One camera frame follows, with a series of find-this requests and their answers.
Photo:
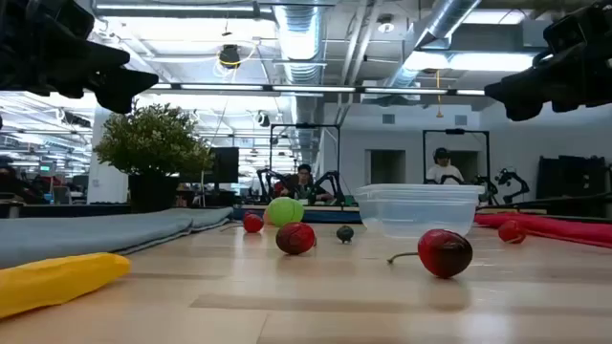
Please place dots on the dark red toy raspberry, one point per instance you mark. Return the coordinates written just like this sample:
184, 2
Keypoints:
295, 238

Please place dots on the black metal gantry frame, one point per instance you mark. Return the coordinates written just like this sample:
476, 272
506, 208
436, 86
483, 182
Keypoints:
455, 131
305, 126

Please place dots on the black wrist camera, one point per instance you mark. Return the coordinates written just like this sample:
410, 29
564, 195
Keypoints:
581, 28
62, 19

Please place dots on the grey folded cloth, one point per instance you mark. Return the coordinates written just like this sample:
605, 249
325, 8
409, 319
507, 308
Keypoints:
95, 234

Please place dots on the yellow toy banana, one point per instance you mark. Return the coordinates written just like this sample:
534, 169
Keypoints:
52, 282

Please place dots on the dark red cherry with stem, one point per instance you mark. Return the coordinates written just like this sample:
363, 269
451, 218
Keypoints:
444, 253

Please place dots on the potted green plant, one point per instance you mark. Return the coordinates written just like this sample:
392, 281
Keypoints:
153, 143

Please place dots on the slanted silver ventilation duct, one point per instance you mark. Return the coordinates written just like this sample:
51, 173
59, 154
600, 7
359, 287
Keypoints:
444, 19

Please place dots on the round ceiling sensor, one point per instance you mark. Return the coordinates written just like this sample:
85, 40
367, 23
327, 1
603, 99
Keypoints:
385, 26

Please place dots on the person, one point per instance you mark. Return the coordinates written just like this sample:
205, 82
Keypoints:
303, 184
443, 172

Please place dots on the orange pink toy peach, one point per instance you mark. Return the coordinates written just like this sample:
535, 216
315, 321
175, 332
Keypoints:
265, 219

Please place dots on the black lab robot arm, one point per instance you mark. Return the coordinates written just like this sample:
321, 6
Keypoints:
332, 184
268, 184
509, 179

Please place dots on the red folded cloth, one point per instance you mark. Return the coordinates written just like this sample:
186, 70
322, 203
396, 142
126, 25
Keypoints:
564, 228

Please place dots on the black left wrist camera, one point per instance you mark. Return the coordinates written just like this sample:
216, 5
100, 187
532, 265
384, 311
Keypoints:
62, 19

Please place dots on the small red toy tomato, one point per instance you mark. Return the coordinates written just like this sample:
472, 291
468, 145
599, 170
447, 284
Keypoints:
511, 231
253, 223

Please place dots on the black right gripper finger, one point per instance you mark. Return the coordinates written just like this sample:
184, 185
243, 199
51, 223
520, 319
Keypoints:
523, 107
521, 81

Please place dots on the wide silver ventilation duct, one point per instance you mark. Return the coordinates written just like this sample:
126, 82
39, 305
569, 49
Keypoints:
300, 38

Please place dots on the black office monitor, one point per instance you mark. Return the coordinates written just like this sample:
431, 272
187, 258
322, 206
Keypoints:
225, 165

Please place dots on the long ceiling light rail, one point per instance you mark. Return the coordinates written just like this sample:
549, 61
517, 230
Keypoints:
311, 89

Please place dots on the black aluminium table frame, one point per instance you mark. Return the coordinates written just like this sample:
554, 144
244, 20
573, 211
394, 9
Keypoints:
72, 211

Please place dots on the black storage cabinet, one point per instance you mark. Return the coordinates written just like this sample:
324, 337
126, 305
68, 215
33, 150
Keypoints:
574, 177

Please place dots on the small dark toy blueberry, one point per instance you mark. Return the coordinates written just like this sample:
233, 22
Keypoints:
344, 233

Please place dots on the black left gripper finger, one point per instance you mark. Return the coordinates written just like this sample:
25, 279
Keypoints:
122, 88
100, 53

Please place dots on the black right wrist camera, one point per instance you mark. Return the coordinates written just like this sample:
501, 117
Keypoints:
581, 28

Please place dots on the navy blue cloth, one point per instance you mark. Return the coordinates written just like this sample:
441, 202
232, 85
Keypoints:
325, 216

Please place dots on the clear plastic tupperware container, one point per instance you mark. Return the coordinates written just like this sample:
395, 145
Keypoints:
416, 210

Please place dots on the lime green toy apple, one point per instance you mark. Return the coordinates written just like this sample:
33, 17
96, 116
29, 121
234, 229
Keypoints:
285, 211

